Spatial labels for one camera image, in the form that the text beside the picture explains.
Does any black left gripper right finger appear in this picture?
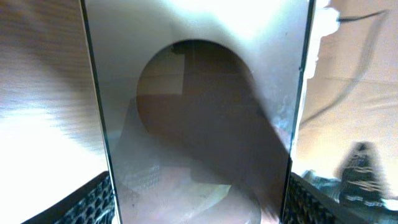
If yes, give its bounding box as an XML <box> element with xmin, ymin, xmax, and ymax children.
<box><xmin>281</xmin><ymin>173</ymin><xmax>382</xmax><ymax>224</ymax></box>

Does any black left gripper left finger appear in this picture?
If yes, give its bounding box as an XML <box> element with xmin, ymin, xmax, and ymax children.
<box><xmin>23</xmin><ymin>171</ymin><xmax>116</xmax><ymax>224</ymax></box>

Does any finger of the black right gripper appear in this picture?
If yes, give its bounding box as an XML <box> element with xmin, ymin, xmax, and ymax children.
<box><xmin>338</xmin><ymin>141</ymin><xmax>385</xmax><ymax>207</ymax></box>

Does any rose gold Galaxy smartphone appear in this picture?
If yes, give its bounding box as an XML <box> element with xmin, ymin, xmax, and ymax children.
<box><xmin>81</xmin><ymin>0</ymin><xmax>315</xmax><ymax>224</ymax></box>

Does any black charging cable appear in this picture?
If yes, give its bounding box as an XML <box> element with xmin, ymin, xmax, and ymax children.
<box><xmin>300</xmin><ymin>9</ymin><xmax>388</xmax><ymax>130</ymax></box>

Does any white power strip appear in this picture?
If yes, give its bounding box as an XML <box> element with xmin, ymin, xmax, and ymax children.
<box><xmin>303</xmin><ymin>0</ymin><xmax>341</xmax><ymax>91</ymax></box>

